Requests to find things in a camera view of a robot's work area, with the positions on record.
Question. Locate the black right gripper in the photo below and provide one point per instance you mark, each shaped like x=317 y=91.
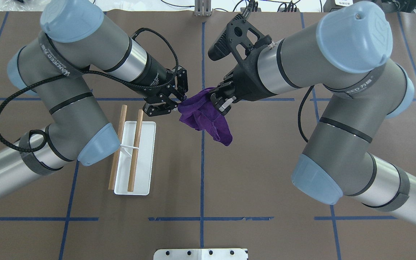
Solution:
x=246 y=85

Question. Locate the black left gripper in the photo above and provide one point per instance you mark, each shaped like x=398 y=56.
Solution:
x=154 y=76

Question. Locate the purple towel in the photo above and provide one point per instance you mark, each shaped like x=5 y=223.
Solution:
x=198 y=112

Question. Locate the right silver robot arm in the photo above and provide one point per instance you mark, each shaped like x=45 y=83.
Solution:
x=348 y=51

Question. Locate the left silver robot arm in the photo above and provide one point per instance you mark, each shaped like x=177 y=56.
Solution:
x=78 y=39

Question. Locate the white towel rack with wooden bars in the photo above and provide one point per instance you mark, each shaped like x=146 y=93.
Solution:
x=131 y=167

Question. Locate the black monitor stand device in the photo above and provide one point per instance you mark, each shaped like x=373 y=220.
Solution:
x=388 y=6

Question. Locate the clear plastic wrap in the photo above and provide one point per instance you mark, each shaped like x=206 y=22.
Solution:
x=23 y=5

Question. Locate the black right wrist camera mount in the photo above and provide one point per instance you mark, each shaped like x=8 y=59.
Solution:
x=238 y=32

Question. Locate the aluminium frame post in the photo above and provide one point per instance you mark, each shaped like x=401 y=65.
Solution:
x=203 y=8

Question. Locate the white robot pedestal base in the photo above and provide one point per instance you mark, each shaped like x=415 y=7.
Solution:
x=202 y=254

